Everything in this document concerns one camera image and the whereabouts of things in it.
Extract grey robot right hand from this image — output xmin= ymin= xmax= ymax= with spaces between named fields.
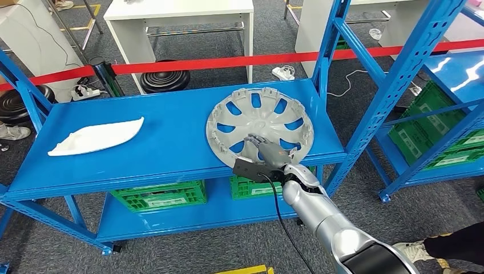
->
xmin=244 ymin=133 xmax=293 ymax=170

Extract silver wheel hubcap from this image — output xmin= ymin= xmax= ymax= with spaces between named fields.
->
xmin=205 ymin=87 xmax=315 ymax=170

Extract blue metal shelf rack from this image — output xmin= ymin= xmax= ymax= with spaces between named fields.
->
xmin=0 ymin=183 xmax=15 ymax=274
xmin=323 ymin=0 xmax=484 ymax=204
xmin=0 ymin=0 xmax=348 ymax=256

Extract white plastic car part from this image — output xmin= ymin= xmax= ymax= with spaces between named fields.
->
xmin=47 ymin=116 xmax=145 ymax=158

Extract red barrier belt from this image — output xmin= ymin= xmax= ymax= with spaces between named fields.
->
xmin=0 ymin=39 xmax=484 ymax=92

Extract yellow floor tape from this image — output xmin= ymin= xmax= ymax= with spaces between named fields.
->
xmin=213 ymin=264 xmax=275 ymax=274
xmin=58 ymin=3 xmax=102 ymax=32

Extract white table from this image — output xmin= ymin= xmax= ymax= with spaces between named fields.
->
xmin=283 ymin=0 xmax=430 ymax=79
xmin=103 ymin=0 xmax=255 ymax=95

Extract black round stanchion base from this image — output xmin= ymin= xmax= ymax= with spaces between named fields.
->
xmin=0 ymin=84 xmax=57 ymax=127
xmin=139 ymin=59 xmax=192 ymax=95

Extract white power strip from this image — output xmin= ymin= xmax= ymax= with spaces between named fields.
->
xmin=70 ymin=84 xmax=102 ymax=102

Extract steel table legs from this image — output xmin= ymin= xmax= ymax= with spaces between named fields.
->
xmin=41 ymin=0 xmax=104 ymax=65

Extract white cabinet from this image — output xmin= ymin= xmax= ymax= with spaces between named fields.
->
xmin=0 ymin=0 xmax=86 ymax=103

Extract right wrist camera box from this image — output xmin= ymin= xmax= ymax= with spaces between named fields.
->
xmin=231 ymin=158 xmax=285 ymax=186

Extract black camera cable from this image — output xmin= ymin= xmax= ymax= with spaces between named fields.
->
xmin=257 ymin=172 xmax=316 ymax=274

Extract white floor cable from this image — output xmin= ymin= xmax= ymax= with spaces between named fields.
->
xmin=326 ymin=69 xmax=417 ymax=98

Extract black stanchion post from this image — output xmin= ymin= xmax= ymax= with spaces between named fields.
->
xmin=88 ymin=56 xmax=125 ymax=98

